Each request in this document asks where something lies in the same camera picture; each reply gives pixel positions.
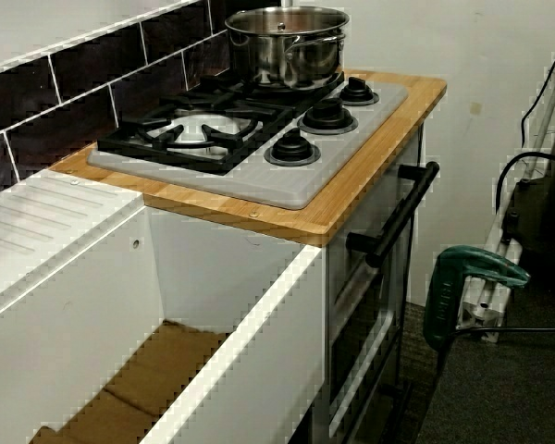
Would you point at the dark tile backsplash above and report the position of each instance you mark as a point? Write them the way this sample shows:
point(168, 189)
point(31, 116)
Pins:
point(88, 65)

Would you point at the bamboo kitchen countertop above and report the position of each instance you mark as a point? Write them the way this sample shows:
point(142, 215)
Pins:
point(351, 194)

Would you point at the white sink basin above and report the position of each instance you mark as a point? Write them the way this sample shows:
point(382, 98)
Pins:
point(74, 300)

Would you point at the black stove knob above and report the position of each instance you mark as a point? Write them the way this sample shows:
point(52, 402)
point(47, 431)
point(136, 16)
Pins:
point(327, 115)
point(358, 91)
point(292, 148)

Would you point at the oven door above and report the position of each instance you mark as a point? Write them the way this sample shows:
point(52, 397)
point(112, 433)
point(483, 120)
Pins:
point(365, 314)

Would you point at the black equipment box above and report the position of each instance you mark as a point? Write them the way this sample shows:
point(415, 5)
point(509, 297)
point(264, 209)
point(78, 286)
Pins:
point(541, 222)

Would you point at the grey stove top plate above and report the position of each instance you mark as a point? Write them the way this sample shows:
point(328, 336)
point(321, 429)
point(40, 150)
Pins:
point(277, 185)

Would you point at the green clamp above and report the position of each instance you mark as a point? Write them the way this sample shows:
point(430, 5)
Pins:
point(444, 296)

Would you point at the aluminium frame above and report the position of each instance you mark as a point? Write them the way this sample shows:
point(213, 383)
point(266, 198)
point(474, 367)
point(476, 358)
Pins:
point(499, 259)

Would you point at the brown cardboard sheet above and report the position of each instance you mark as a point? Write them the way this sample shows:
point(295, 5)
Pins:
point(157, 370)

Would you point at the stainless steel pot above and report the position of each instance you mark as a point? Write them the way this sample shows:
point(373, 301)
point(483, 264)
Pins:
point(282, 51)

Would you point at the black burner grate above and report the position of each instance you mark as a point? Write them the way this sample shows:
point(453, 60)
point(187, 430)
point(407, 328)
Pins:
point(129, 143)

